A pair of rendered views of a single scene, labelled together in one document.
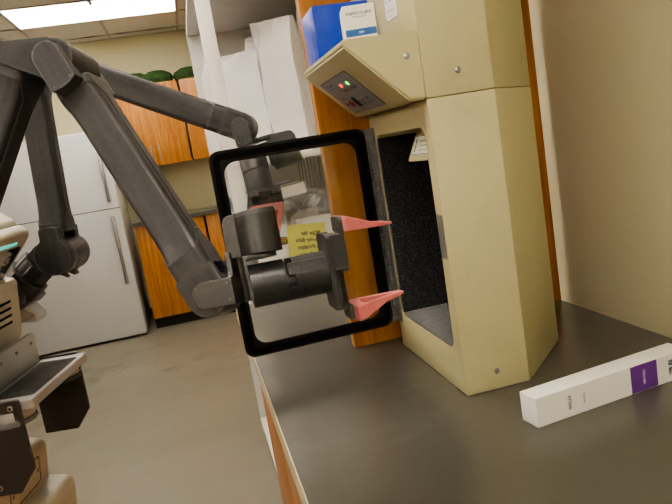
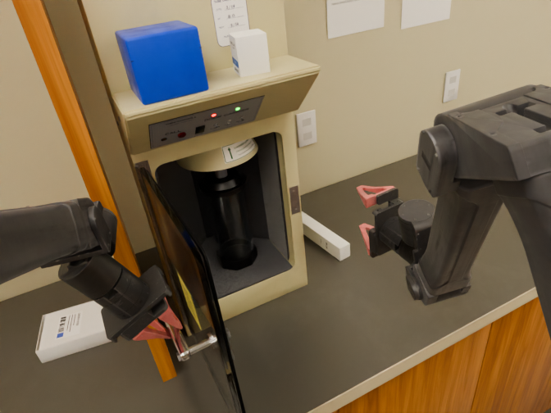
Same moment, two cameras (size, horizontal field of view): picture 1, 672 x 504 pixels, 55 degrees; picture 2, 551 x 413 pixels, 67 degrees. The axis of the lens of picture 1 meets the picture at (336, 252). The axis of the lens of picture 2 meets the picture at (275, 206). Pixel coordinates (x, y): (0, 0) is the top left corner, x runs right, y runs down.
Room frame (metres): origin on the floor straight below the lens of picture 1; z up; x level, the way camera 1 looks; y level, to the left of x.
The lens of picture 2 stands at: (1.19, 0.60, 1.69)
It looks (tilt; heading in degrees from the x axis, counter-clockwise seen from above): 32 degrees down; 259
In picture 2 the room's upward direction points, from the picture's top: 7 degrees counter-clockwise
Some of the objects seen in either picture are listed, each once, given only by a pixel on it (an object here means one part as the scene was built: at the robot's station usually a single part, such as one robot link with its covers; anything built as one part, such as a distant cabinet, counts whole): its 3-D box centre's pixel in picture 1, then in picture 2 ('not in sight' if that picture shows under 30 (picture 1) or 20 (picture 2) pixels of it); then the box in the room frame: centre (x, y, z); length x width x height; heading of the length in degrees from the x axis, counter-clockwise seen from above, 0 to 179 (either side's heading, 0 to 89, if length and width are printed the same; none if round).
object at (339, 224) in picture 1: (359, 238); (373, 202); (0.87, -0.03, 1.24); 0.09 x 0.07 x 0.07; 101
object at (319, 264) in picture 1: (313, 274); (397, 234); (0.86, 0.04, 1.20); 0.07 x 0.07 x 0.10; 11
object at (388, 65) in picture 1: (356, 83); (222, 109); (1.13, -0.08, 1.46); 0.32 x 0.11 x 0.10; 12
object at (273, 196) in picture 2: (475, 219); (215, 199); (1.17, -0.26, 1.19); 0.26 x 0.24 x 0.35; 12
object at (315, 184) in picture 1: (305, 242); (192, 301); (1.25, 0.06, 1.19); 0.30 x 0.01 x 0.40; 104
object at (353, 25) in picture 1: (358, 27); (249, 52); (1.07, -0.09, 1.54); 0.05 x 0.05 x 0.06; 2
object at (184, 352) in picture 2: not in sight; (188, 333); (1.26, 0.13, 1.20); 0.10 x 0.05 x 0.03; 104
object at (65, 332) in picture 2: not in sight; (77, 327); (1.55, -0.21, 0.96); 0.16 x 0.12 x 0.04; 4
